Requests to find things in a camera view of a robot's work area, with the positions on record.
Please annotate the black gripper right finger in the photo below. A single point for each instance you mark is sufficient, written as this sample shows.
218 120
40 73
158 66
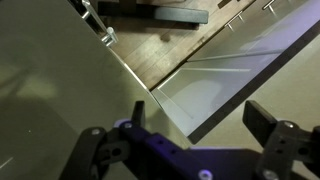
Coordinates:
283 142

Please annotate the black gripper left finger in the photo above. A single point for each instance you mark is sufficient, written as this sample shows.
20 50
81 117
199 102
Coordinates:
96 149

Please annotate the white lower cabinet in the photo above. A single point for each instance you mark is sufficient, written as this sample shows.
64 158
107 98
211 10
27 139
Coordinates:
224 65

